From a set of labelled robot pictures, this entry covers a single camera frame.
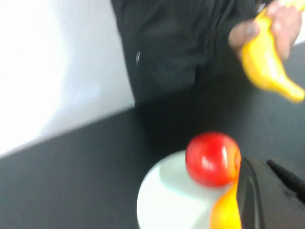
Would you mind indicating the dark fleece jacket torso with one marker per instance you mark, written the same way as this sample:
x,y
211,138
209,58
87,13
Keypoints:
x,y
190,19

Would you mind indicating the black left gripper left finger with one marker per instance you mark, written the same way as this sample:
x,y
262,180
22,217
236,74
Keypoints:
x,y
249,198

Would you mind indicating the dark trousers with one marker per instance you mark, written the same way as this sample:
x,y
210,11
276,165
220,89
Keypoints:
x,y
171,76

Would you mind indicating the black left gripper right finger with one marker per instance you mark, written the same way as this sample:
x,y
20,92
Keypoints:
x,y
286,202

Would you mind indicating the orange yellow mango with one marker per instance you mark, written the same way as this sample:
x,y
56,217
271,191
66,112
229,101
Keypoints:
x,y
226,212

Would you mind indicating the person's right hand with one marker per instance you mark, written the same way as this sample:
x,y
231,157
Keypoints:
x,y
283,28

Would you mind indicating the yellow banana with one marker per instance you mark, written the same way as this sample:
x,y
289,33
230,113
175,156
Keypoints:
x,y
262,62

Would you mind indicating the red apple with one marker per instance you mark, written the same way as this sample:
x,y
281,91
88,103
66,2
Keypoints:
x,y
209,159

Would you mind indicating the white round plate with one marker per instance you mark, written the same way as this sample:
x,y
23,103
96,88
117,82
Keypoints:
x,y
171,198

